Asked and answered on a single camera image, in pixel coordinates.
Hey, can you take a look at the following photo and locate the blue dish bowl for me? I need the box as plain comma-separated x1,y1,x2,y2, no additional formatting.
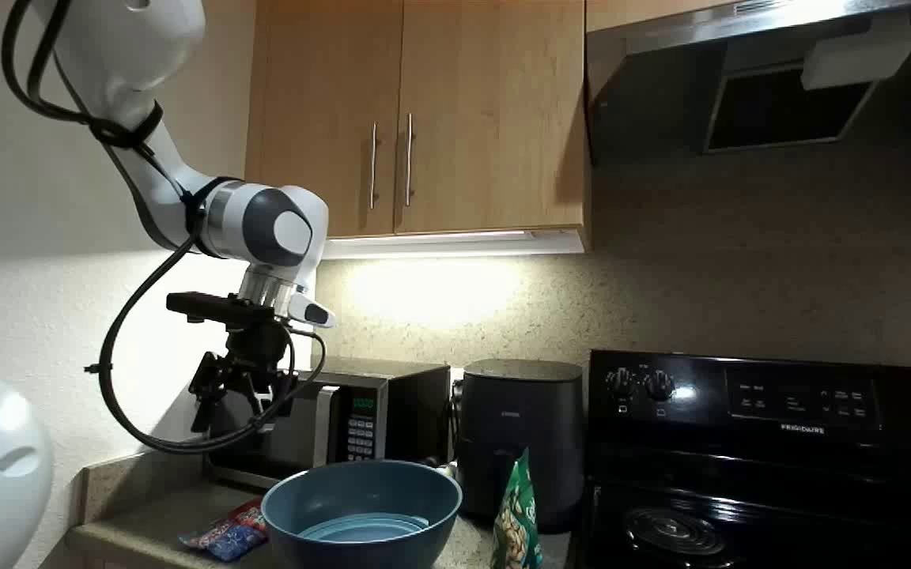
260,460,464,569

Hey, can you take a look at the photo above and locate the black electric stove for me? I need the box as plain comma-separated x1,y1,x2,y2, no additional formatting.
568,347,911,569

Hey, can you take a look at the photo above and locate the dark blue sachet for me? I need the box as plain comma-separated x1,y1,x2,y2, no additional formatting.
175,501,273,567

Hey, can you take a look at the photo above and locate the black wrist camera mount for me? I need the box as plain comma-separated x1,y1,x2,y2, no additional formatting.
165,292,261,327

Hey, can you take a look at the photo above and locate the wooden upper cabinet door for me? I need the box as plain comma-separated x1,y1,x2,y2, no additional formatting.
244,0,407,240
393,0,592,236

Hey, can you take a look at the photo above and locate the steel range hood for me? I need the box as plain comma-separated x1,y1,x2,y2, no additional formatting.
584,0,911,167

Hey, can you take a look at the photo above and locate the silver cabinet bar handle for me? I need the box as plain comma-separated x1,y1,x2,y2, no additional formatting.
368,118,381,212
399,110,418,210

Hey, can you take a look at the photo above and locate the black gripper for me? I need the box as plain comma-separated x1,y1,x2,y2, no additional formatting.
185,312,301,436

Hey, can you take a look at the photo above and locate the stainless steel microwave oven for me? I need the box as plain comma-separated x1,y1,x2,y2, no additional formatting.
204,359,455,495

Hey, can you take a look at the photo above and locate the green sachet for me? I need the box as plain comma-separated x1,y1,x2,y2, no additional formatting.
491,450,544,569

